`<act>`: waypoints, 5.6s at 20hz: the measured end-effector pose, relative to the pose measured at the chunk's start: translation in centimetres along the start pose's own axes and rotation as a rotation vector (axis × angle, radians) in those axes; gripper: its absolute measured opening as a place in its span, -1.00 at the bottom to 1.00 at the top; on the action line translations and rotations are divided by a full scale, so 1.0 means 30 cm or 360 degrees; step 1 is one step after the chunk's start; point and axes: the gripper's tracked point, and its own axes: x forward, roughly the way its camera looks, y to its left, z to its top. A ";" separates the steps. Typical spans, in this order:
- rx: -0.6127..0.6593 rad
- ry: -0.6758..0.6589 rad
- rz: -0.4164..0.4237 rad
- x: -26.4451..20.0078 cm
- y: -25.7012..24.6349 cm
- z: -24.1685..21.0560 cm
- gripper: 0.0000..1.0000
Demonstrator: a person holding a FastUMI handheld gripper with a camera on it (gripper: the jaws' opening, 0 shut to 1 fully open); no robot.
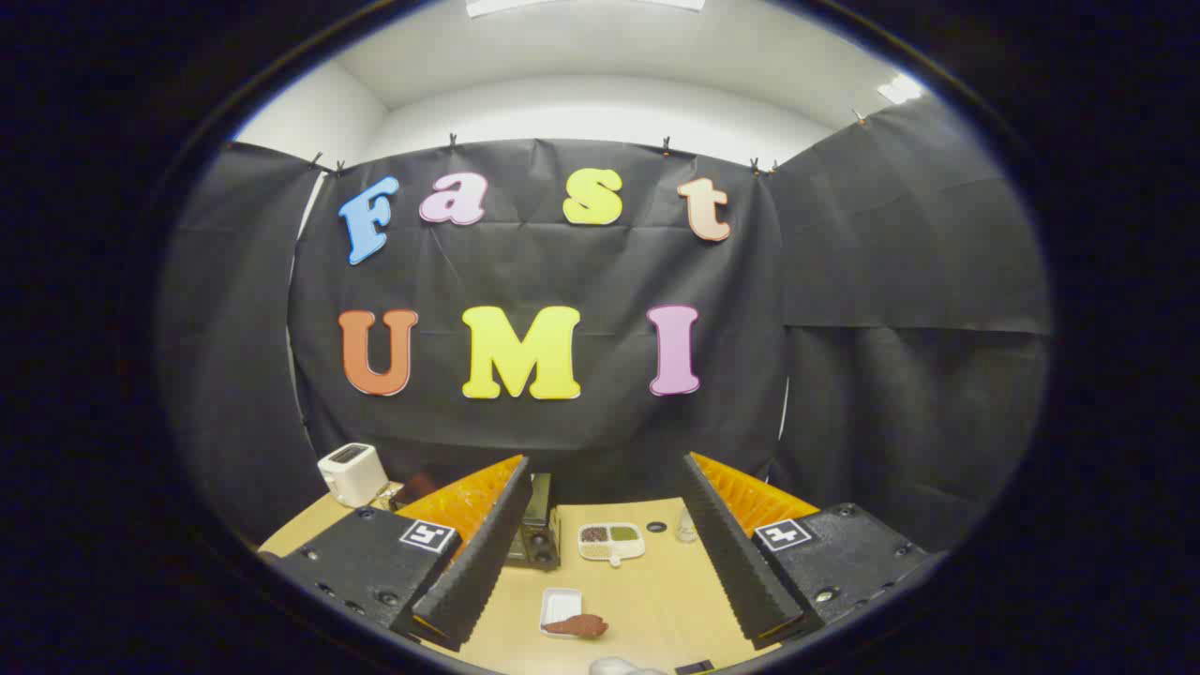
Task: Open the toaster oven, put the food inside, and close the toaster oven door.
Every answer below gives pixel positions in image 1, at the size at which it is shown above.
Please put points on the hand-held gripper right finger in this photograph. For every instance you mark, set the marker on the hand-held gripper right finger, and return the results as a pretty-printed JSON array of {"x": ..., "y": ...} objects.
[{"x": 727, "y": 553}]

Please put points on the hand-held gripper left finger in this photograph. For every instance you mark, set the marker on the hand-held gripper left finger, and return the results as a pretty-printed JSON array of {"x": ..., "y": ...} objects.
[{"x": 487, "y": 553}]

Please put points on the black toaster oven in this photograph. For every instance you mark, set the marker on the black toaster oven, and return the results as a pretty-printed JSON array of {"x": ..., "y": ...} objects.
[{"x": 539, "y": 539}]

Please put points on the red raw meat slice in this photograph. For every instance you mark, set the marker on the red raw meat slice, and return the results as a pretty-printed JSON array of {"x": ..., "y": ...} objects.
[{"x": 577, "y": 626}]

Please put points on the white bread toaster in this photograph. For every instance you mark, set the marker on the white bread toaster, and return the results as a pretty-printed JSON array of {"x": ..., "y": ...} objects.
[{"x": 352, "y": 473}]

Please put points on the small clear glass bottle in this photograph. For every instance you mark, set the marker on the small clear glass bottle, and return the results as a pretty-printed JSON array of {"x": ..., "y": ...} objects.
[{"x": 687, "y": 528}]

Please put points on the white rectangular plastic tray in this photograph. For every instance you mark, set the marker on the white rectangular plastic tray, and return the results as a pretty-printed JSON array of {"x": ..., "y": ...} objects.
[{"x": 561, "y": 602}]

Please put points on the white divided seasoning dish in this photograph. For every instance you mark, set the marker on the white divided seasoning dish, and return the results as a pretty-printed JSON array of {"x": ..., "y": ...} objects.
[{"x": 611, "y": 542}]

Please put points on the white rounded object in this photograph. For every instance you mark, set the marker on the white rounded object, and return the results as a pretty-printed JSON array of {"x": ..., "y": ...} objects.
[{"x": 623, "y": 667}]

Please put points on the ceiling light panel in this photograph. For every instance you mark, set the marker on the ceiling light panel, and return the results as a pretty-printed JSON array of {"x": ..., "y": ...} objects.
[
  {"x": 900, "y": 88},
  {"x": 581, "y": 5}
]

